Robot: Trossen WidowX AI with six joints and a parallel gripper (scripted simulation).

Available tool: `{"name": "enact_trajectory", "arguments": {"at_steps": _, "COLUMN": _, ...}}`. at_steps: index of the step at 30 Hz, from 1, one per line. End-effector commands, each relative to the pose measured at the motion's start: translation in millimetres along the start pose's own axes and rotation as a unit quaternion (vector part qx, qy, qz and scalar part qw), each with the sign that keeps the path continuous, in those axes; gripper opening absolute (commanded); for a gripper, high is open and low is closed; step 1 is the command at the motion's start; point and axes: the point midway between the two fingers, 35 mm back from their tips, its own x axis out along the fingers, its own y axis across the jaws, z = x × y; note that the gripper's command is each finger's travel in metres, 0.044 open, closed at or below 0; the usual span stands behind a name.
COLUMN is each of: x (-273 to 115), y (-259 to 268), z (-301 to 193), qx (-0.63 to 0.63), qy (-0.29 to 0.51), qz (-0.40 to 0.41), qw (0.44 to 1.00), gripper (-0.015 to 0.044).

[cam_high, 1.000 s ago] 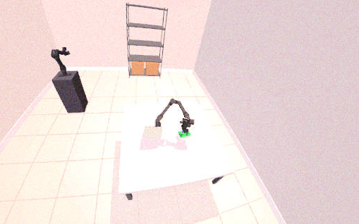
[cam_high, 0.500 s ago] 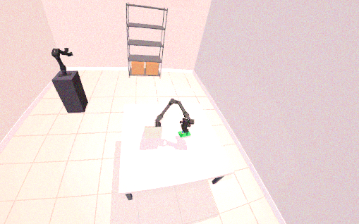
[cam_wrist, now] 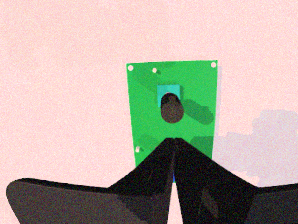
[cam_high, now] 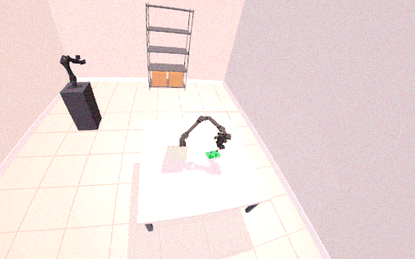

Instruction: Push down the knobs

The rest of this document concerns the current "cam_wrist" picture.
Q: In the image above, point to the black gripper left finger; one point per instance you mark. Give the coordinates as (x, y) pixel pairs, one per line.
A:
(141, 197)

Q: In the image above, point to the green circuit board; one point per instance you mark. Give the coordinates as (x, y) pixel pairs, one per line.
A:
(172, 99)

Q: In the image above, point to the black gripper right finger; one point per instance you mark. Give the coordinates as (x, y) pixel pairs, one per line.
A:
(208, 194)

